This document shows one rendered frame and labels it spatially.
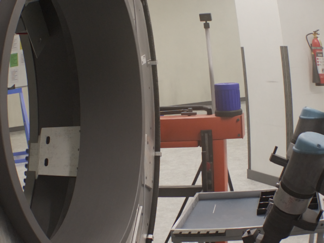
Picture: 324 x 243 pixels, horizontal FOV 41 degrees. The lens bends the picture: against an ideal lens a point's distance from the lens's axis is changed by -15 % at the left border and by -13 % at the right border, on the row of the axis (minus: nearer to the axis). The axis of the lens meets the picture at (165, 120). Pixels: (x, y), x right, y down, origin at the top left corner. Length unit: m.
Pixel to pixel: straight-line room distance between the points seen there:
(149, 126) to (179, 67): 9.50
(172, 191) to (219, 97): 0.47
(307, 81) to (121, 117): 2.94
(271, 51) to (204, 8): 7.54
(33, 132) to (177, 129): 0.72
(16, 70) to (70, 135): 8.47
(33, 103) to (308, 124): 1.01
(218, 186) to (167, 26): 9.09
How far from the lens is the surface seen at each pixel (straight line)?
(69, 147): 1.57
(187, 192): 2.17
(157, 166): 1.71
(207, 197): 1.96
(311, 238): 2.01
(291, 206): 0.95
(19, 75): 10.02
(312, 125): 1.35
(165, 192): 2.20
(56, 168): 1.58
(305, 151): 0.90
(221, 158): 2.14
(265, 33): 4.24
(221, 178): 2.17
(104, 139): 1.49
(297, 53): 4.16
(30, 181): 1.72
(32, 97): 1.77
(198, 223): 1.69
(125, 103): 1.48
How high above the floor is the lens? 1.25
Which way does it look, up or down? 8 degrees down
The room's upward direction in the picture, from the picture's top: 4 degrees counter-clockwise
